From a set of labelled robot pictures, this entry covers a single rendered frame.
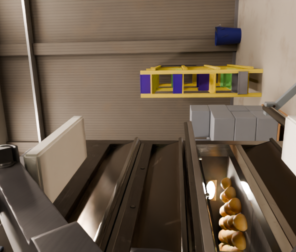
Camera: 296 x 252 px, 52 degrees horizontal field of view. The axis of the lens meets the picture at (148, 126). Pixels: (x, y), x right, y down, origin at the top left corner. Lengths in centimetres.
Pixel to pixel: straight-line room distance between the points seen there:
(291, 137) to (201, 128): 439
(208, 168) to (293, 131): 171
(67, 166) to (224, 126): 401
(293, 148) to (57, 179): 13
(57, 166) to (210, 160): 173
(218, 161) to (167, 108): 629
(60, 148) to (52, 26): 838
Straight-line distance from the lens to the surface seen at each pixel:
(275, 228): 114
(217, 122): 413
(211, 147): 184
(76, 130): 19
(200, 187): 101
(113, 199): 115
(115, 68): 810
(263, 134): 430
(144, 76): 569
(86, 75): 831
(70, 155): 18
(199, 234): 81
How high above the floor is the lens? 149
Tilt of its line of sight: 5 degrees up
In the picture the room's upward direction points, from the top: 90 degrees counter-clockwise
